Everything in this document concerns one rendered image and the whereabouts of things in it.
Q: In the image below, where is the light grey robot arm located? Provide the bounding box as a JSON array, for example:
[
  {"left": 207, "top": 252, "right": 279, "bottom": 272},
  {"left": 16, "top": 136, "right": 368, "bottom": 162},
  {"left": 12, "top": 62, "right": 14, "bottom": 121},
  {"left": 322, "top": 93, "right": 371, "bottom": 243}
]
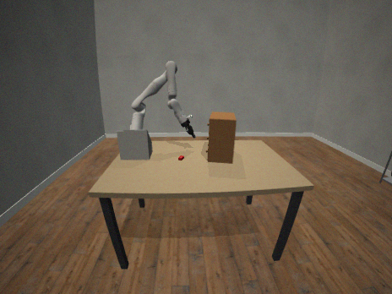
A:
[{"left": 130, "top": 61, "right": 192, "bottom": 130}]

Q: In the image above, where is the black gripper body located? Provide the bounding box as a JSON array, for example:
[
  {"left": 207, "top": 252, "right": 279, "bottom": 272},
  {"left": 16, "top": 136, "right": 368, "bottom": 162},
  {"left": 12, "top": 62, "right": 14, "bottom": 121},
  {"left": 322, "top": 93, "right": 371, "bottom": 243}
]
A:
[{"left": 181, "top": 120, "right": 191, "bottom": 131}]

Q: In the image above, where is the brown wooden chest of drawers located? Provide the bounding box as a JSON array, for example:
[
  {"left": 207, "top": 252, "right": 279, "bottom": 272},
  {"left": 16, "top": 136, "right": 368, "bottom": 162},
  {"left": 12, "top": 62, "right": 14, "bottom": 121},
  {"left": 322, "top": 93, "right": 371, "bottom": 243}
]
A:
[{"left": 208, "top": 112, "right": 237, "bottom": 164}]

